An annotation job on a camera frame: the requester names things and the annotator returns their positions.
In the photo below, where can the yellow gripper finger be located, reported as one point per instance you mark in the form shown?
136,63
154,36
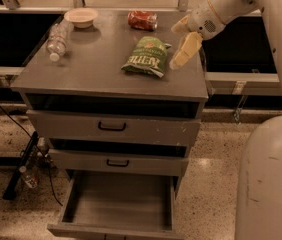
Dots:
181,27
189,45

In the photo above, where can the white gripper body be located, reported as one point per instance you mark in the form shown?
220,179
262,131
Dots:
202,24

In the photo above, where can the green jalapeno chip bag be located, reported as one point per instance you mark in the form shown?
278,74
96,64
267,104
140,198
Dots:
149,57

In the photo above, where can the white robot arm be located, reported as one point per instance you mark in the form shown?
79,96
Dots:
259,191

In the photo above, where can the grey drawer cabinet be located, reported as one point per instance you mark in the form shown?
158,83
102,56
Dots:
89,79

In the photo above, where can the grey top drawer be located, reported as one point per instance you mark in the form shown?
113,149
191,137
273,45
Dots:
106,128

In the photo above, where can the grey middle drawer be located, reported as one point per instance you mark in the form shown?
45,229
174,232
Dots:
119,163

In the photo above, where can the grey open bottom drawer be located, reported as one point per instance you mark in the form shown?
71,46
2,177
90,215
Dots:
117,206

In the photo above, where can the red crushed soda can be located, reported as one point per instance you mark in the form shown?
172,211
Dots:
143,20

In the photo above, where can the beige paper bowl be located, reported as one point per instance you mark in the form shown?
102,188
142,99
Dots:
81,17

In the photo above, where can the clear plastic water bottle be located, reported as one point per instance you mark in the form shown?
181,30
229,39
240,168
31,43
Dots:
57,40

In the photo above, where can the plastic bottle on floor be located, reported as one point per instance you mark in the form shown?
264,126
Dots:
28,177

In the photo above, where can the black leaning bar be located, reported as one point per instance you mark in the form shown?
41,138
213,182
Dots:
10,192

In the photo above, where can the metal railing frame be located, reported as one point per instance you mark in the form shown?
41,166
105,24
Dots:
114,4

